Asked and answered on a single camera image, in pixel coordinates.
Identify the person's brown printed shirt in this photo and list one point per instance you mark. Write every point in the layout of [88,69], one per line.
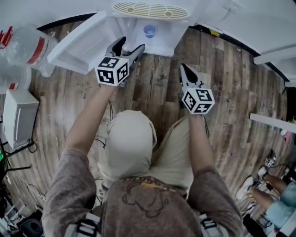
[148,208]

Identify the person's left forearm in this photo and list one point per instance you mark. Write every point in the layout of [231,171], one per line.
[88,125]

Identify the white table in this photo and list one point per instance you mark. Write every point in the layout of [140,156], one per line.
[270,121]

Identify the black folding side table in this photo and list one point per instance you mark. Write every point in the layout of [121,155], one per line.
[14,167]

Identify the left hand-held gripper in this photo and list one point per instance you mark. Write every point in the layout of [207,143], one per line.
[111,71]

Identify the white water dispenser cabinet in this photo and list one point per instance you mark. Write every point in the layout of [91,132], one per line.
[166,34]

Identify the spare hand-held gripper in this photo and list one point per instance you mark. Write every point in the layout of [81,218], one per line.
[270,162]

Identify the yellow tape piece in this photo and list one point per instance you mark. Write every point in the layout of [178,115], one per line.
[213,32]

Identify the white vented appliance box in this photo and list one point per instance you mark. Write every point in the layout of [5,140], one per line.
[18,115]

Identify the clear plastic water jug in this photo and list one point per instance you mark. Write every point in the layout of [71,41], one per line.
[4,37]
[23,46]
[12,79]

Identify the white wall socket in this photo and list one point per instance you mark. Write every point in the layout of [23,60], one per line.
[233,5]

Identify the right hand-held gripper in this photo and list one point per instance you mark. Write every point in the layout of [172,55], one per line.
[199,101]

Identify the person's right forearm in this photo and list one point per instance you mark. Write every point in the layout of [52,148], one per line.
[200,143]

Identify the blue cup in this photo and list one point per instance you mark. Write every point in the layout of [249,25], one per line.
[149,31]

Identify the pink item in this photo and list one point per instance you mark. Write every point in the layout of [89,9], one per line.
[287,136]

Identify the person's beige shorts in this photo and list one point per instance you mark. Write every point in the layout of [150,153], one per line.
[129,143]

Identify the black office chair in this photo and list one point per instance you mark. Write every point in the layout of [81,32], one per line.
[31,228]

